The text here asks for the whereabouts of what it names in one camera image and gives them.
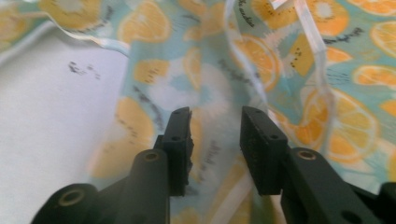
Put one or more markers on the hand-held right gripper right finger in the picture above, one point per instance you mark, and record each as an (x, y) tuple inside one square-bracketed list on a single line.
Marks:
[(264, 155)]

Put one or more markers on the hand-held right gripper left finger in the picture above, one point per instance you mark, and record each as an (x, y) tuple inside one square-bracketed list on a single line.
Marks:
[(178, 155)]

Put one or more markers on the orange fruit print cloth bag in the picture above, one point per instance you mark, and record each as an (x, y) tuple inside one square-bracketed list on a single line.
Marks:
[(342, 124)]

